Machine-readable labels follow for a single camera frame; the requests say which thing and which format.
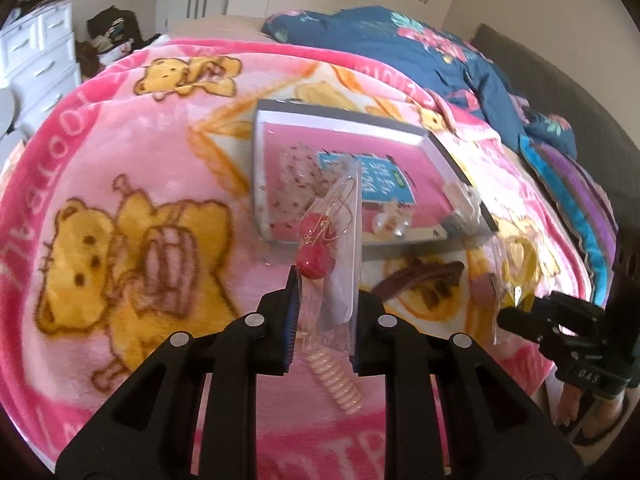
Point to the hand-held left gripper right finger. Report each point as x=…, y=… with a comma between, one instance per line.
x=365, y=340

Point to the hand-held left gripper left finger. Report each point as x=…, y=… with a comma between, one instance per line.
x=293, y=320

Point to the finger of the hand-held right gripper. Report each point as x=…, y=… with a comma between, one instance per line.
x=520, y=322

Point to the yellow hair accessory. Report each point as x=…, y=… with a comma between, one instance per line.
x=520, y=265

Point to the clear packet with red earrings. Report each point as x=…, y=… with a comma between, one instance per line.
x=345, y=240

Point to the white hair claw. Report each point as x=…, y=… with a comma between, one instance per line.
x=462, y=205

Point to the pink dotted hair bow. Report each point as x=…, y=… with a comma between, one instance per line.
x=295, y=170

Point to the grey box with pink inside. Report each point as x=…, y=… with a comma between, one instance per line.
x=350, y=147

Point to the person's right hand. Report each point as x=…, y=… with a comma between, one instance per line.
x=567, y=405

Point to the pink fuzzy hair clip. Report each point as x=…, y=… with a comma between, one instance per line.
x=485, y=290

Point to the person's foot in slipper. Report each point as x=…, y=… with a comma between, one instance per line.
x=602, y=422

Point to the dark hair claw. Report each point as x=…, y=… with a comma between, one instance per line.
x=425, y=275

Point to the striped blue purple pillow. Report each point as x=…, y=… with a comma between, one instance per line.
x=565, y=185

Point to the pink bear printed blanket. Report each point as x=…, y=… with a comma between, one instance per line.
x=150, y=160

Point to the dark upholstered headboard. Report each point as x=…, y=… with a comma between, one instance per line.
x=550, y=85

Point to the blue floral duvet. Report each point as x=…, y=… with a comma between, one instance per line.
x=375, y=45

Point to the bed with tan sheet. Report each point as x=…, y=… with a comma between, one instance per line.
x=215, y=27

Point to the black bag on floor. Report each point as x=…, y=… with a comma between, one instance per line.
x=115, y=25

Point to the white curved table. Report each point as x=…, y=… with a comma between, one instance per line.
x=6, y=110

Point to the white drawer chest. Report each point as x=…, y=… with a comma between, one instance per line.
x=40, y=50

